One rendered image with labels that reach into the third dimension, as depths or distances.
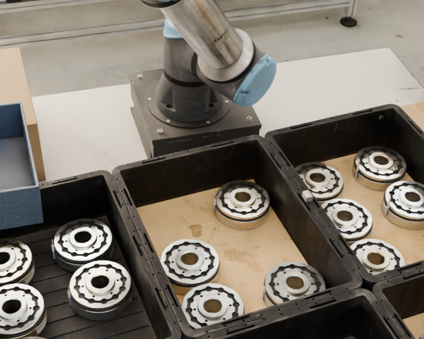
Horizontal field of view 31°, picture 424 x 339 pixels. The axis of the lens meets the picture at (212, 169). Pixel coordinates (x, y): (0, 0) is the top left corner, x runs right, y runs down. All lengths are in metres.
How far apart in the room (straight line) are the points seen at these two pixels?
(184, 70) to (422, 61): 2.03
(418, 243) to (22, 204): 0.73
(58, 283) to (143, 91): 0.60
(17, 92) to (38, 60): 1.69
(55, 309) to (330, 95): 0.99
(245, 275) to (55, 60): 2.19
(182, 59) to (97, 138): 0.33
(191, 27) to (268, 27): 2.27
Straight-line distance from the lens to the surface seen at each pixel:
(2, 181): 1.18
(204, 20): 1.34
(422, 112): 1.71
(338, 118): 1.52
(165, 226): 1.41
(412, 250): 1.43
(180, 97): 1.66
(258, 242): 1.39
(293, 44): 3.50
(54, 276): 1.35
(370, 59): 2.15
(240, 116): 1.72
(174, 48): 1.60
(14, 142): 1.24
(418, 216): 1.45
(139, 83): 1.80
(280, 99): 1.95
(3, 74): 1.77
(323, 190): 1.46
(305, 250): 1.37
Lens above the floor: 1.84
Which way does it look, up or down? 41 degrees down
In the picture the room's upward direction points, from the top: 2 degrees clockwise
